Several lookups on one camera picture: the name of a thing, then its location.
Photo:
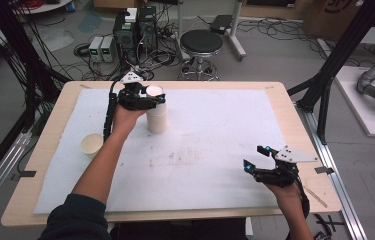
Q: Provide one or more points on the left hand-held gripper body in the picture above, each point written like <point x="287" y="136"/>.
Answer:
<point x="134" y="100"/>

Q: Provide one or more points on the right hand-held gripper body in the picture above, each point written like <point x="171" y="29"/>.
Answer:
<point x="283" y="170"/>

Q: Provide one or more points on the white paper drinking cup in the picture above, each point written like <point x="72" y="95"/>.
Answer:
<point x="91" y="144"/>
<point x="155" y="90"/>

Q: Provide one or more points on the stack of white cups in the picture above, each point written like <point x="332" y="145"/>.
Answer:
<point x="157" y="120"/>

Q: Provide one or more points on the person's left hand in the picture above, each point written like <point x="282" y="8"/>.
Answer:
<point x="126" y="120"/>

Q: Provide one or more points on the person's right hand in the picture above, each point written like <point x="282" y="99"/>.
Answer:
<point x="281" y="195"/>

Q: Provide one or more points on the white foam mat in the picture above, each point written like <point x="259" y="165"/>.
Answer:
<point x="208" y="166"/>

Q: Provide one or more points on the black tape piece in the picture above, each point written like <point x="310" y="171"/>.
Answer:
<point x="28" y="173"/>
<point x="324" y="170"/>

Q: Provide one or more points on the thin wooden stick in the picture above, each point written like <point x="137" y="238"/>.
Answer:
<point x="315" y="197"/>

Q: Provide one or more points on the grey bench power supply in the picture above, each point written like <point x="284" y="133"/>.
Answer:
<point x="95" y="48"/>
<point x="108" y="49"/>

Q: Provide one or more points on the black computer tower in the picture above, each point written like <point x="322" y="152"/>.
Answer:
<point x="147" y="26"/>
<point x="125" y="36"/>

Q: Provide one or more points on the white table leg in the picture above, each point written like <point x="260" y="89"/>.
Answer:
<point x="249" y="228"/>

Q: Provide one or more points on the white desk leg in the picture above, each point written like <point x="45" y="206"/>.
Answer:
<point x="180" y="30"/>
<point x="236" y="33"/>

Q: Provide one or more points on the black round stool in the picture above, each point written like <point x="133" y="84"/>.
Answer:
<point x="201" y="41"/>

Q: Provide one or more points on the small white box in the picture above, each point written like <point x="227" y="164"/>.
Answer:
<point x="131" y="15"/>

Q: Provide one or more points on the teal floor sheet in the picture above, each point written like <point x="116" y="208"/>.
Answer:
<point x="90" y="21"/>

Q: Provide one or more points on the person's dark lap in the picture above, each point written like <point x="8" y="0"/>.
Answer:
<point x="181" y="231"/>

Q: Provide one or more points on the white floor board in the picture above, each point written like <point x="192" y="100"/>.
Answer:
<point x="361" y="110"/>

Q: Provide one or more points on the flat black device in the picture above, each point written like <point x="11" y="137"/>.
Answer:
<point x="221" y="24"/>

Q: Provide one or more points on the round white table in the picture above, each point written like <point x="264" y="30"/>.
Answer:
<point x="41" y="8"/>

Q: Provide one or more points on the brown cardboard box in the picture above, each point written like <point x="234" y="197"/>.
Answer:
<point x="325" y="16"/>

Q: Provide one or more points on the black metal frame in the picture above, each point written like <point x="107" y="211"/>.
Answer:
<point x="18" y="50"/>
<point x="341" y="50"/>

